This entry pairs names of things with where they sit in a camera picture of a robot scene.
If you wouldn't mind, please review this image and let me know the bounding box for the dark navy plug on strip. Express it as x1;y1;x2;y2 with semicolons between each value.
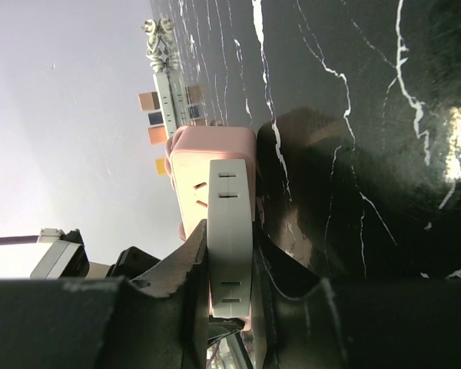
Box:
148;111;164;126

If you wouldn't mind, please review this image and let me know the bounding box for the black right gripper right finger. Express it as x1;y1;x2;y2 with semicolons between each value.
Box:
251;226;461;368

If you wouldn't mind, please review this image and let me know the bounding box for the yellow plug on strip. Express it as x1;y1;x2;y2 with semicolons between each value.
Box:
155;158;167;175

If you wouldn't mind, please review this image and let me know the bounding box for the white coiled power strip cable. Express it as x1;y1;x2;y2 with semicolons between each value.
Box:
140;17;177;72

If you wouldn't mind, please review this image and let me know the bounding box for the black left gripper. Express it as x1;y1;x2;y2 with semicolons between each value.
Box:
107;248;160;278

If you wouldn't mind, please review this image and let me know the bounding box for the white power strip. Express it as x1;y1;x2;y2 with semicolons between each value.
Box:
153;70;191;138

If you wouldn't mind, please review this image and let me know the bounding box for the pink plug on strip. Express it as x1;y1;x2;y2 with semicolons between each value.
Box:
138;91;160;111

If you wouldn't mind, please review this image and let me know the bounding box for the orange plug on strip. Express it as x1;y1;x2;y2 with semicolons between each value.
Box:
148;125;167;145

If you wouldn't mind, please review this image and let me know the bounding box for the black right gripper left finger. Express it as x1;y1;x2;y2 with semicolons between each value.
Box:
0;221;209;368

